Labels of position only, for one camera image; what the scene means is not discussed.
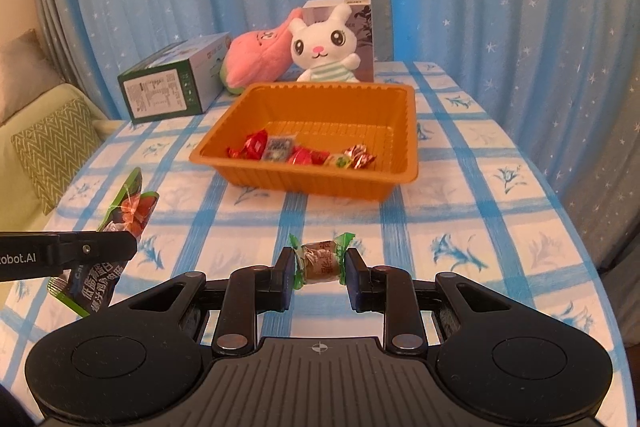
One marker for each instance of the orange plastic tray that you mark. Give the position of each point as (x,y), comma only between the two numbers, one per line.
(310,189)

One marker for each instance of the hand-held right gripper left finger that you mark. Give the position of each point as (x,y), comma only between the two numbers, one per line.
(286,279)

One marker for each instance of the grey green small packet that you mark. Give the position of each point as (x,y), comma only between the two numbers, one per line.
(279,148)

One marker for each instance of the green white carton box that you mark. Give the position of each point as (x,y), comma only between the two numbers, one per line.
(160,92)

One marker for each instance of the beige cushion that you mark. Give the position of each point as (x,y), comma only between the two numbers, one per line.
(25,72)

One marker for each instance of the red white candy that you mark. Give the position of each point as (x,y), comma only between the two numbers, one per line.
(360,155)

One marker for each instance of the yellow green candy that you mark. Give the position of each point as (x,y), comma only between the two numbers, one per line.
(337,161)

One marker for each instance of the blue checked floral tablecloth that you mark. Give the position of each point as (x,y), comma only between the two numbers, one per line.
(450,217)

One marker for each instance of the dark snack packet green edges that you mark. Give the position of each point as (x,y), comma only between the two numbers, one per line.
(95,289)

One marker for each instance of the white rabbit plush toy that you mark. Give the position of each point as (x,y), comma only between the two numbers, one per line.
(320,42)

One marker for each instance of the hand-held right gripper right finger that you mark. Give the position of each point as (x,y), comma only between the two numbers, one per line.
(354,281)

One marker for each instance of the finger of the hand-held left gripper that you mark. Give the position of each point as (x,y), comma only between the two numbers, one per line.
(95,248)

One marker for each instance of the green zigzag cushion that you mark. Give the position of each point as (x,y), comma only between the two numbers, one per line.
(55,152)

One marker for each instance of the pink plush toy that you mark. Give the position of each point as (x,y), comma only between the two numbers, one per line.
(255,57)

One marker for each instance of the brown candy green wrapper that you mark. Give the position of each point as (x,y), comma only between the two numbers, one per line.
(322,263)

